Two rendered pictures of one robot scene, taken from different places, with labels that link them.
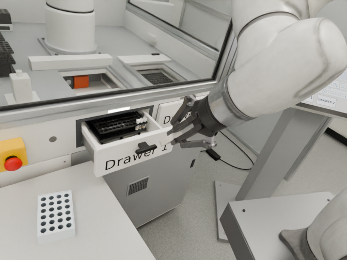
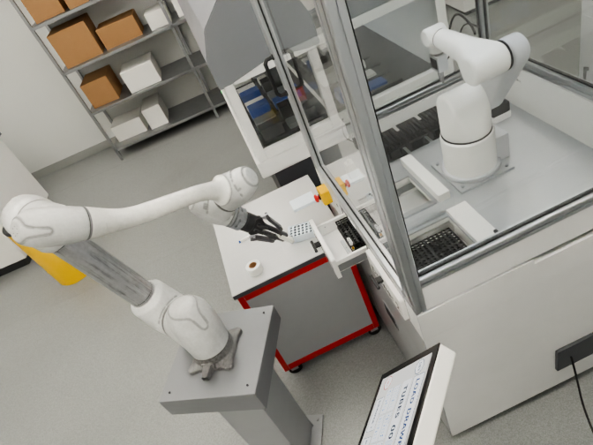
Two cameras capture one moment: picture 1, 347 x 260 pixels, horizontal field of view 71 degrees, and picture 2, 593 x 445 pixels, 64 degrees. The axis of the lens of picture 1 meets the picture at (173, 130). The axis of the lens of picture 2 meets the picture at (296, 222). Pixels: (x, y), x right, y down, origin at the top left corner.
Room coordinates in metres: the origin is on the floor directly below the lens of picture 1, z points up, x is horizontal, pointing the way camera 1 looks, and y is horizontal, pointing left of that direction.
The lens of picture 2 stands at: (1.59, -0.99, 2.21)
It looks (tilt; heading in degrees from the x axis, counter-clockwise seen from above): 38 degrees down; 135
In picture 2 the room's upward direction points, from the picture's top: 25 degrees counter-clockwise
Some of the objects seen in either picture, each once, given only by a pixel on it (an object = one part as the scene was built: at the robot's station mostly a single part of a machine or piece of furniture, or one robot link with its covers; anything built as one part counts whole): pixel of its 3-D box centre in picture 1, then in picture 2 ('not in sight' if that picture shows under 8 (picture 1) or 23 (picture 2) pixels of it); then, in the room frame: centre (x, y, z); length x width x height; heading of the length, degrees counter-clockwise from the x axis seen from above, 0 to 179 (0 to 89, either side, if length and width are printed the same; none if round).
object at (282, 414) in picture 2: not in sight; (263, 410); (0.39, -0.47, 0.38); 0.30 x 0.30 x 0.76; 22
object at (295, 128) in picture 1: (277, 164); not in sight; (1.20, -0.67, 0.51); 0.50 x 0.45 x 1.02; 3
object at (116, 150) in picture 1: (138, 149); (324, 247); (0.60, 0.09, 0.87); 0.29 x 0.02 x 0.11; 136
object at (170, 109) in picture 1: (185, 110); (386, 282); (0.92, -0.03, 0.87); 0.29 x 0.02 x 0.11; 136
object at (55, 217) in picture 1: (56, 215); (301, 231); (0.36, 0.24, 0.78); 0.12 x 0.08 x 0.04; 31
